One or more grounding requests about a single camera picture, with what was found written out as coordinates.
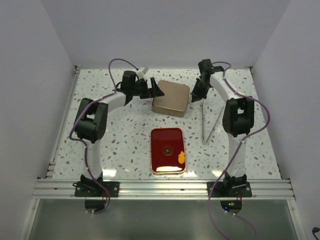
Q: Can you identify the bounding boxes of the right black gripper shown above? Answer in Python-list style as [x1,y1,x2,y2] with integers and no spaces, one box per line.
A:
[191,78,211,103]

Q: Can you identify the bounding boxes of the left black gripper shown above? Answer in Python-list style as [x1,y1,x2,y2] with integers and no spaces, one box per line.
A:
[131,77,164,100]

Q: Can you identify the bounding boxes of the gold tin lid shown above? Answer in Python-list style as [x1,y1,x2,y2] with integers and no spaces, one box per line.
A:
[154,80,190,102]

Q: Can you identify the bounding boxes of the gold cookie tin box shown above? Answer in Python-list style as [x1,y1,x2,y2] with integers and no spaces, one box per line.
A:
[152,98,188,118]

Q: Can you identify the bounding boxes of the metal tongs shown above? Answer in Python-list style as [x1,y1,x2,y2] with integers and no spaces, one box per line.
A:
[201,99,224,145]

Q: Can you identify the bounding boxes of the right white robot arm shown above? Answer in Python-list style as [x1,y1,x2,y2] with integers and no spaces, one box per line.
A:
[191,59,255,197]

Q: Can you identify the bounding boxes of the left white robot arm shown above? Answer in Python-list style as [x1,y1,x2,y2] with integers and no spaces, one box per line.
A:
[69,67,165,197]

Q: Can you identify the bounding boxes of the red rectangular tray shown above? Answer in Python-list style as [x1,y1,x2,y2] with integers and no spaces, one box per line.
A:
[150,127,187,175]

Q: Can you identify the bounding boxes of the orange fish shaped cookie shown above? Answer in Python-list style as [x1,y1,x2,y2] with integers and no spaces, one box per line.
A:
[178,151,186,165]

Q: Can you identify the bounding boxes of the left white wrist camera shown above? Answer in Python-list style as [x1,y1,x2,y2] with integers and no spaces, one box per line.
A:
[136,66,149,80]

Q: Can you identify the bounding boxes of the right black base bracket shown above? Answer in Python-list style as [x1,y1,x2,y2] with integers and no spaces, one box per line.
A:
[206,181,253,198]

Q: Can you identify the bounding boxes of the black base bracket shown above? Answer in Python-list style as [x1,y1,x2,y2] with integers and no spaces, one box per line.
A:
[206,181,253,198]
[72,181,120,198]

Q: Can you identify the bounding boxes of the aluminium frame rail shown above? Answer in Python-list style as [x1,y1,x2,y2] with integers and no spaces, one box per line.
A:
[31,179,296,200]

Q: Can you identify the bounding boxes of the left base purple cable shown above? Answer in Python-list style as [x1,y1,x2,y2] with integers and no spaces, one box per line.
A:
[84,186,112,215]

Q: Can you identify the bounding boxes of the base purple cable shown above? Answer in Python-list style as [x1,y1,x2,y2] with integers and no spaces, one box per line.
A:
[84,186,112,215]
[206,182,260,240]

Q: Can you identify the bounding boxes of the left black base bracket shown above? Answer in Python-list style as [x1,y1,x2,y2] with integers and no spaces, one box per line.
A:
[72,181,120,198]

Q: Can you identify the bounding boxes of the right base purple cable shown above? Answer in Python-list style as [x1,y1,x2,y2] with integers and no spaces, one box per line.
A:
[206,182,260,240]

